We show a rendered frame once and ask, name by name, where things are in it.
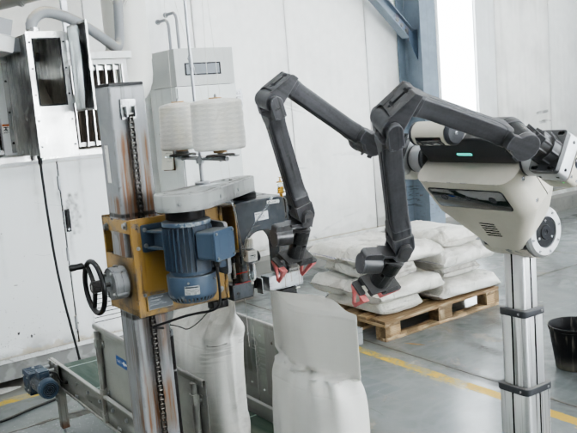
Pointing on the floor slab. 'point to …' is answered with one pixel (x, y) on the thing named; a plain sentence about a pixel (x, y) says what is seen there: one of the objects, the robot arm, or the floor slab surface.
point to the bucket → (564, 342)
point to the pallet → (440, 314)
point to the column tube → (131, 323)
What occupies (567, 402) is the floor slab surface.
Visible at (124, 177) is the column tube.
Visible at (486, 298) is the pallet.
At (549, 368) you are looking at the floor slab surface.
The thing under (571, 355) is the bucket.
